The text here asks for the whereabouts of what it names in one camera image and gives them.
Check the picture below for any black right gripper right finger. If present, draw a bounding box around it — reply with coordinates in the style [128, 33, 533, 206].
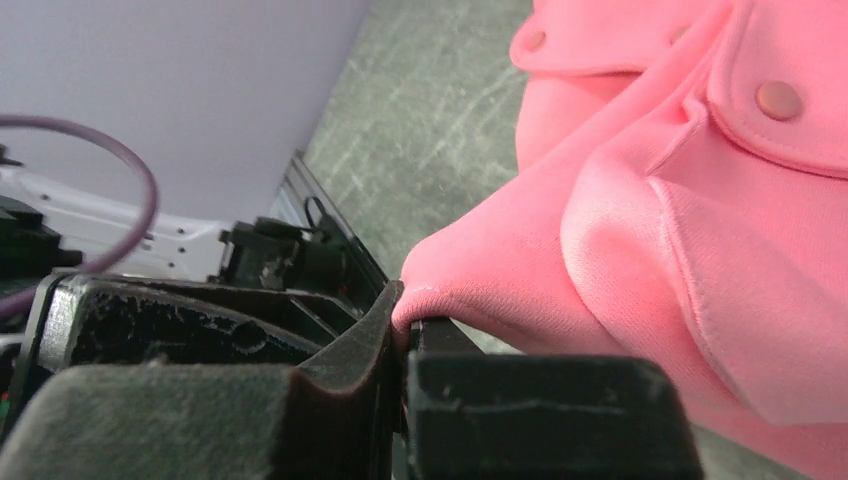
[405, 319, 704, 479]

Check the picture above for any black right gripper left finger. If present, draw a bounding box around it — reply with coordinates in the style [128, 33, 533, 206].
[1, 282, 402, 479]

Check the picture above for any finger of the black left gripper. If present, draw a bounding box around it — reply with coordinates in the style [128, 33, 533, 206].
[1, 272, 361, 436]

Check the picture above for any pink zip-up jacket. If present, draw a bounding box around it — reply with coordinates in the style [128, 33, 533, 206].
[393, 1, 847, 479]

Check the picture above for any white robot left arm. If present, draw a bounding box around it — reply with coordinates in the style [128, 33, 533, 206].
[1, 156, 385, 436]

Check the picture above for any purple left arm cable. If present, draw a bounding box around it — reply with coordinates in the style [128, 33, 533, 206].
[0, 115, 160, 323]

